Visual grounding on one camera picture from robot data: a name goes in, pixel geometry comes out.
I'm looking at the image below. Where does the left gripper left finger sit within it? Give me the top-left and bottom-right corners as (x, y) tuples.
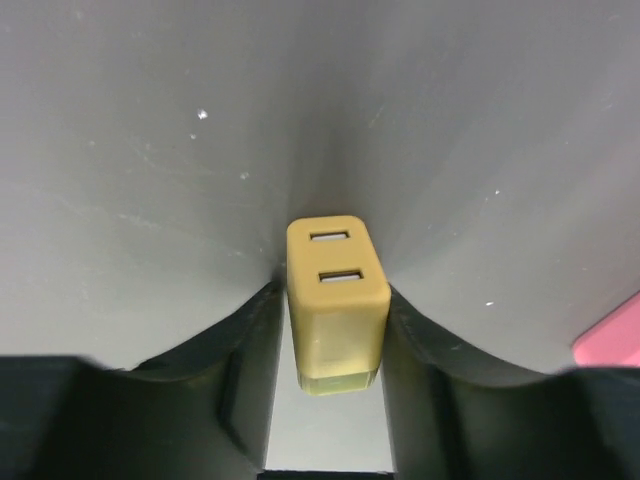
(1, 282), (281, 479)

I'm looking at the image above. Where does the yellow two-port USB charger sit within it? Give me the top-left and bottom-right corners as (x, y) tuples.
(286, 215), (391, 396)

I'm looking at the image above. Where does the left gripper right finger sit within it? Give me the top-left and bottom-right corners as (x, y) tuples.
(382, 293), (639, 479)

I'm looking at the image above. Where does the pink triangular power strip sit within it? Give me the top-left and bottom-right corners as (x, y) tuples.
(572, 293), (640, 367)

